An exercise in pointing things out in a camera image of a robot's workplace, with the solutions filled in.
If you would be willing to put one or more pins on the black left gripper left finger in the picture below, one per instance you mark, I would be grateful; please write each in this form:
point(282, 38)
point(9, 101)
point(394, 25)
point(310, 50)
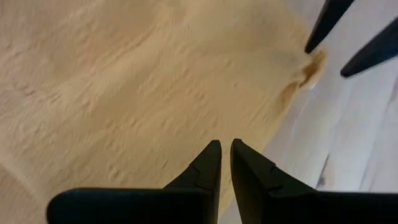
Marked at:
point(140, 207)

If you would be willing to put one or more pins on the mustard yellow towel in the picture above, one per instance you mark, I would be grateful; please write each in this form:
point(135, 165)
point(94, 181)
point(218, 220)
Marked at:
point(124, 93)

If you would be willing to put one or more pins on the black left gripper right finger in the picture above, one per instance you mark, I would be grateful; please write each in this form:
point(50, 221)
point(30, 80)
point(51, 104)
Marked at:
point(295, 207)

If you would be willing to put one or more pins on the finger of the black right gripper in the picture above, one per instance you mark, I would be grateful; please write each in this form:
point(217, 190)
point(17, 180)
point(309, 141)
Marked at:
point(326, 21)
point(373, 53)

